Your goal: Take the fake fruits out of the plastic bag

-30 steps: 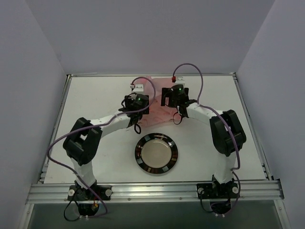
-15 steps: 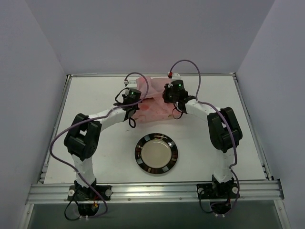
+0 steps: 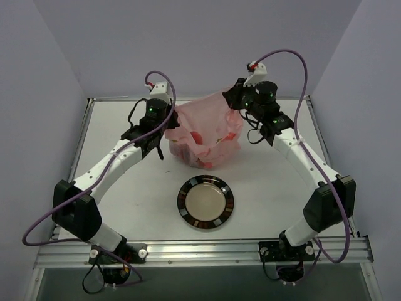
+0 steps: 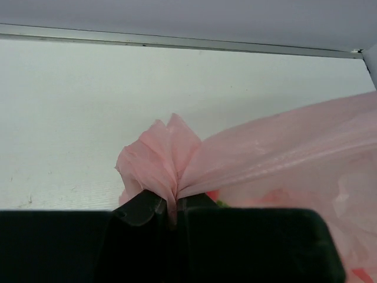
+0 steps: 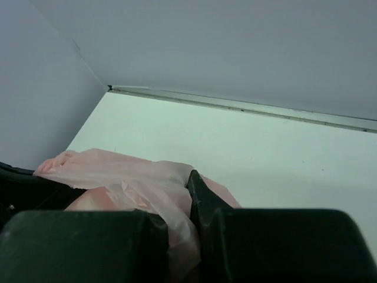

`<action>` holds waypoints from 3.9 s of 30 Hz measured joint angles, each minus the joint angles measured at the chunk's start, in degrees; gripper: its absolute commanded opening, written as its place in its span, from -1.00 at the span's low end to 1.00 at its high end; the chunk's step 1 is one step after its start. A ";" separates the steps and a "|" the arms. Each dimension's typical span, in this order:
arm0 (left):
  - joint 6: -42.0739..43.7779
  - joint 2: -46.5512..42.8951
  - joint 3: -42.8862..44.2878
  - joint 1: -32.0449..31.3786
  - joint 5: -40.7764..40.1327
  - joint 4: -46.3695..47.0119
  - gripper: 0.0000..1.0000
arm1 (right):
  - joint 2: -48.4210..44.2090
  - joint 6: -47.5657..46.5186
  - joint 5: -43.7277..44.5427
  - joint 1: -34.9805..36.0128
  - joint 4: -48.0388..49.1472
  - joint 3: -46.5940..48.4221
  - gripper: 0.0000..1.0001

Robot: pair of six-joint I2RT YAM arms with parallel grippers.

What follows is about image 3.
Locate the dark rimmed beige plate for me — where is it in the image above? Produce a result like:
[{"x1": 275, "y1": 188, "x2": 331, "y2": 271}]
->
[{"x1": 177, "y1": 175, "x2": 235, "y2": 231}]

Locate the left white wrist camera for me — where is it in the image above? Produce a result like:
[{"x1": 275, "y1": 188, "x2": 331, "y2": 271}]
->
[{"x1": 145, "y1": 81, "x2": 171, "y2": 105}]

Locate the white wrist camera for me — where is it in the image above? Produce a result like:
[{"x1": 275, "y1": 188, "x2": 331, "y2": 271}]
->
[
  {"x1": 145, "y1": 81, "x2": 171, "y2": 105},
  {"x1": 243, "y1": 61, "x2": 267, "y2": 87}
]

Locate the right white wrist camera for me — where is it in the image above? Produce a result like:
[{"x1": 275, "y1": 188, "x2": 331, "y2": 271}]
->
[{"x1": 243, "y1": 61, "x2": 267, "y2": 87}]

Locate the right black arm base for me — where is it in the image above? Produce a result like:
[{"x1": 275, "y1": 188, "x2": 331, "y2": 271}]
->
[{"x1": 258, "y1": 241, "x2": 317, "y2": 286}]

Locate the aluminium front rail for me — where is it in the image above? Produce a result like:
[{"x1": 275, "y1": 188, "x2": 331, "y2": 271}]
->
[{"x1": 34, "y1": 237, "x2": 373, "y2": 268}]

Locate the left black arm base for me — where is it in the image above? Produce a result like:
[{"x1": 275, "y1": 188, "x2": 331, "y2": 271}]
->
[{"x1": 88, "y1": 243, "x2": 148, "y2": 287}]

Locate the pink plastic bag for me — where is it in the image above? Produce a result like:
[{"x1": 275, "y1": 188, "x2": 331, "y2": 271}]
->
[{"x1": 164, "y1": 88, "x2": 244, "y2": 169}]

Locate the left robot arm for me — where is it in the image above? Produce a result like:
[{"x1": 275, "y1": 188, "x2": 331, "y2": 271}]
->
[{"x1": 51, "y1": 98, "x2": 179, "y2": 263}]

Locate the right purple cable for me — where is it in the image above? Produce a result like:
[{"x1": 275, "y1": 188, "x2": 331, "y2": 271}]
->
[{"x1": 253, "y1": 48, "x2": 352, "y2": 263}]

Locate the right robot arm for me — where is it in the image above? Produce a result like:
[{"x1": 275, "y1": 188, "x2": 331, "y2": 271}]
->
[{"x1": 222, "y1": 78, "x2": 356, "y2": 259}]

